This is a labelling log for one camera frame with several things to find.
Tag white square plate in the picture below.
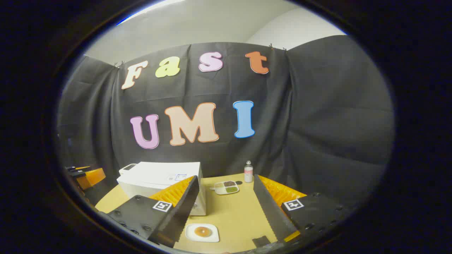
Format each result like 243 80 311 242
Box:
185 223 220 243

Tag white microwave oven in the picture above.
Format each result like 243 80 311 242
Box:
117 162 207 216

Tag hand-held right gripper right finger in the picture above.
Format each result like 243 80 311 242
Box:
253 174 353 244

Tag small black block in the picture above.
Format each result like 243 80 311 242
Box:
252 236 272 248

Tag white divided tray with grains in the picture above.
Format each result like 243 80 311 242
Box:
213 180 240 195

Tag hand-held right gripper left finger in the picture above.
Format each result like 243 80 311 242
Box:
106 175 200 248

